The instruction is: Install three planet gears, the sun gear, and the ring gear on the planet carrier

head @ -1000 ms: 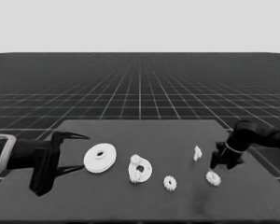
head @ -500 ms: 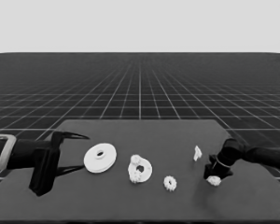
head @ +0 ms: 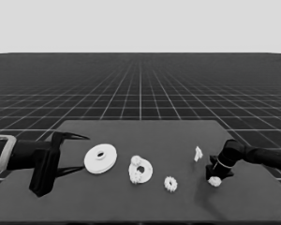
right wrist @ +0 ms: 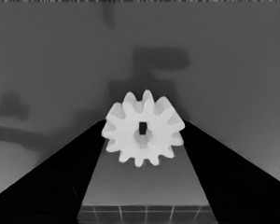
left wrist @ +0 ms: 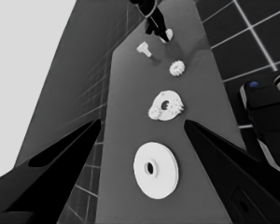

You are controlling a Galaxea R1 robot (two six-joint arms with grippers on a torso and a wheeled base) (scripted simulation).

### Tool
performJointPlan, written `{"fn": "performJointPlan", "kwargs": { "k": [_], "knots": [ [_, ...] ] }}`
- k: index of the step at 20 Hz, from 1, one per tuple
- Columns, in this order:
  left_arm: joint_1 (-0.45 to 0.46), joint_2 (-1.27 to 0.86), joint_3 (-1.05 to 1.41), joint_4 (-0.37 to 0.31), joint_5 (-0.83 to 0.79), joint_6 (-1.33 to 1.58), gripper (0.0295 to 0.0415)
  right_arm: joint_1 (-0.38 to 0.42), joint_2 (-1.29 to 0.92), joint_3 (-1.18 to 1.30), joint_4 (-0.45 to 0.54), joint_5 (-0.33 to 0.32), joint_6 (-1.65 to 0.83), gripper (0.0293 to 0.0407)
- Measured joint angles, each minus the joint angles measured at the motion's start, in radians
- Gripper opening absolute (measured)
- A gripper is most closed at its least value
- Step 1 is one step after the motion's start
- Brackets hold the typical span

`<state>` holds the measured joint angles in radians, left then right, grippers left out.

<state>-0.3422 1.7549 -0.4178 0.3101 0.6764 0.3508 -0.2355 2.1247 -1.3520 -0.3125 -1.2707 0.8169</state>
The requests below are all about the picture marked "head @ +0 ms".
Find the large thick white disc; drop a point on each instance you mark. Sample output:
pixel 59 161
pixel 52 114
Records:
pixel 93 164

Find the small white T-shaped piece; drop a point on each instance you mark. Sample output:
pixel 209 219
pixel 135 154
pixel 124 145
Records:
pixel 198 153

